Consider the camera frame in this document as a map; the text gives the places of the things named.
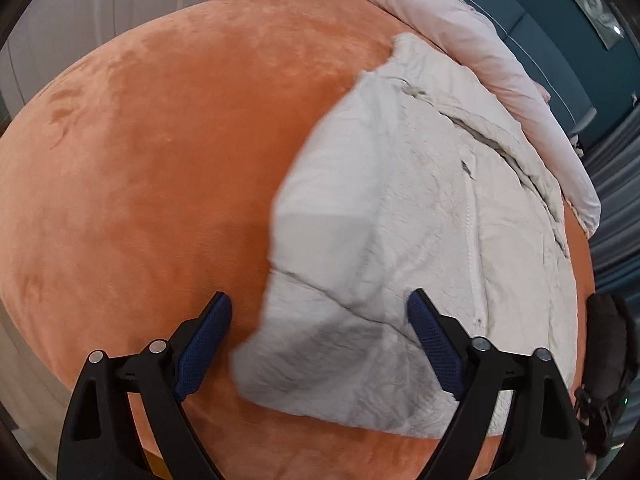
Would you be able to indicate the framed wall picture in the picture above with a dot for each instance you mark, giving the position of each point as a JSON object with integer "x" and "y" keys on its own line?
{"x": 590, "y": 0}

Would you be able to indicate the white textured jacket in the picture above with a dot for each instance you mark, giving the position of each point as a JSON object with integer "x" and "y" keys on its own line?
{"x": 400, "y": 200}

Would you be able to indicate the pale pink duvet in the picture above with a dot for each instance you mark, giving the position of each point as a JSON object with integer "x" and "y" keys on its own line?
{"x": 470, "y": 35}

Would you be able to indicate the white panelled wardrobe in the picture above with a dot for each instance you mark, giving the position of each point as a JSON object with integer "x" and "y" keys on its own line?
{"x": 100, "y": 10}

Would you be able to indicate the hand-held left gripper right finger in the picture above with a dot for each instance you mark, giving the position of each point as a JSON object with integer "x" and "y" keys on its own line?
{"x": 435, "y": 350}

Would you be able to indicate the small plush toy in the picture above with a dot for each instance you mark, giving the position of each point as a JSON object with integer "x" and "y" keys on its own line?
{"x": 577, "y": 144}

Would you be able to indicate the grey-blue curtain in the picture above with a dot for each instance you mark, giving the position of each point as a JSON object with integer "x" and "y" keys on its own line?
{"x": 612, "y": 185}

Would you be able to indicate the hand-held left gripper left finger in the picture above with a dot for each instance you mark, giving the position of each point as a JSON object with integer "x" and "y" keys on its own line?
{"x": 202, "y": 350}

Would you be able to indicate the orange plush bed cover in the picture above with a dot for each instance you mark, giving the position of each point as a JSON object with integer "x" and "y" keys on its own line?
{"x": 125, "y": 185}

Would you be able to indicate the blue padded headboard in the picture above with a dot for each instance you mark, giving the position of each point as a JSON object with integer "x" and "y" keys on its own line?
{"x": 550, "y": 60}

